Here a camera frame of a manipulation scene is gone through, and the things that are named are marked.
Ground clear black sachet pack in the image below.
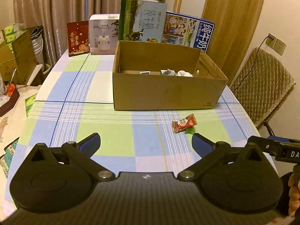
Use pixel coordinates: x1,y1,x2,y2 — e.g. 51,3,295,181
160,69,177,76

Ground right hand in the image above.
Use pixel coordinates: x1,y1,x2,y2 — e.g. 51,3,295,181
288,174,300,215

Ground green snack packet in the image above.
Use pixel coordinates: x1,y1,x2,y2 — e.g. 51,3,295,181
184,127,195,135

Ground red snack packet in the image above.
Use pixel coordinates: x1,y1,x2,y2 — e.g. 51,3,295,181
172,114,197,134

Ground checkered tablecloth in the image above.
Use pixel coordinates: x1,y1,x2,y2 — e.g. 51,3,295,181
3,49,277,216

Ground quilted beige chair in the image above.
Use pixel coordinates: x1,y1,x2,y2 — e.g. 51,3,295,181
230,47,296,127

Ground white round item in box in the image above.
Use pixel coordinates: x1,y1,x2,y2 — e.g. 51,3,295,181
177,70,193,77

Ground open cardboard box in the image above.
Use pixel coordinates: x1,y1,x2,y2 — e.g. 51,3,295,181
112,41,228,111

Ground small white box in box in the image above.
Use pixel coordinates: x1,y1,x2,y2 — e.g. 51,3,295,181
140,71,151,75

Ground brown cardboard carton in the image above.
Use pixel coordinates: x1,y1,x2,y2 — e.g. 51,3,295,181
0,30,38,85

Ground red gift box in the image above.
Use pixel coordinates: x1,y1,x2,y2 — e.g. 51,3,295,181
66,21,90,57

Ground white humidifier box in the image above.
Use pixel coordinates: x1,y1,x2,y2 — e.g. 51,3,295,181
88,14,119,55

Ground blue white milk carton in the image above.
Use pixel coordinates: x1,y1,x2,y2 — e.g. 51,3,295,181
162,12,215,52

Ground green tissue packs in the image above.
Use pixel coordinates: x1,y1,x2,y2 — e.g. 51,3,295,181
4,23,25,51

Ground green blue milk carton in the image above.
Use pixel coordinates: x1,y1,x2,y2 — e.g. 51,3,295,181
118,0,167,43

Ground beige curtain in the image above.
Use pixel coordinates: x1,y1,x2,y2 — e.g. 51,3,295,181
13,0,165,67

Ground wall socket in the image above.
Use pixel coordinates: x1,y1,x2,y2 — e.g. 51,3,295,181
265,34,286,55

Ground black power cable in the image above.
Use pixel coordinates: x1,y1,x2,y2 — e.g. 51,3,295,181
232,36,275,93

